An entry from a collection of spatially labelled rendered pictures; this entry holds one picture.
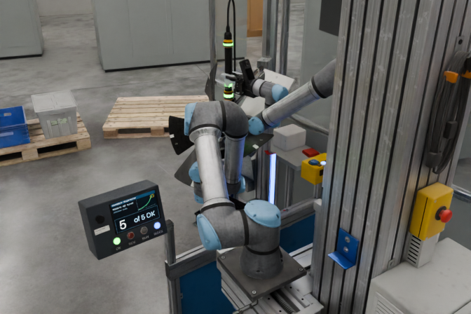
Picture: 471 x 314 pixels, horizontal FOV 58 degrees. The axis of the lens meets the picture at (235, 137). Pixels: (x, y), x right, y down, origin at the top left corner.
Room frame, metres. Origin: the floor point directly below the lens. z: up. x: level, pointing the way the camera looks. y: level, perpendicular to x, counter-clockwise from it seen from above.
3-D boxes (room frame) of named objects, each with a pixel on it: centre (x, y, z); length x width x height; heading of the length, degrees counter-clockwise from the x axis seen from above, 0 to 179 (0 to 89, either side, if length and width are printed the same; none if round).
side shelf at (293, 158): (2.36, -0.35, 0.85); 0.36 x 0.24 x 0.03; 35
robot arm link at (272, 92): (1.75, -0.17, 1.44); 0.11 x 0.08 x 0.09; 45
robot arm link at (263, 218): (1.14, -0.08, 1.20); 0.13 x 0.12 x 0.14; 103
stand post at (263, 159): (2.25, -0.16, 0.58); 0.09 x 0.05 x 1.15; 35
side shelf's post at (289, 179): (2.36, -0.35, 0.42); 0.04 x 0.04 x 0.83; 35
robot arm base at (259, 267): (1.14, -0.09, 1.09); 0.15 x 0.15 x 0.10
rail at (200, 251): (1.60, -0.09, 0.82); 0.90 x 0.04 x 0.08; 125
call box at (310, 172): (1.83, -0.41, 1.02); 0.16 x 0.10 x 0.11; 125
